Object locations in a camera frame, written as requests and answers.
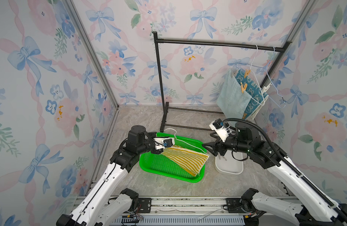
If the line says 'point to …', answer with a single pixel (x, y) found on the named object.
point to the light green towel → (232, 101)
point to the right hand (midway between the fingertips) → (208, 138)
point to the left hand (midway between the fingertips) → (166, 134)
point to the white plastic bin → (234, 165)
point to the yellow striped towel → (190, 160)
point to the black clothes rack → (164, 113)
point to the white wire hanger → (183, 141)
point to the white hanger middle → (256, 79)
